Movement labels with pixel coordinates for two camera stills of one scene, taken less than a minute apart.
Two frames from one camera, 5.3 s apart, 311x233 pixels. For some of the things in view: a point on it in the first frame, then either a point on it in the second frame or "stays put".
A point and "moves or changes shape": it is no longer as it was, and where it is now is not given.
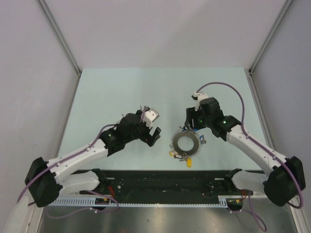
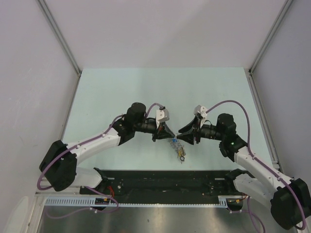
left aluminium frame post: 46,11 stays put
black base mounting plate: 163,186 stays put
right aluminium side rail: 265,122 stays put
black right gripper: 191,114 -> 195,125
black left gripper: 147,138 -> 163,132
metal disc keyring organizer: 183,133 moves or changes shape
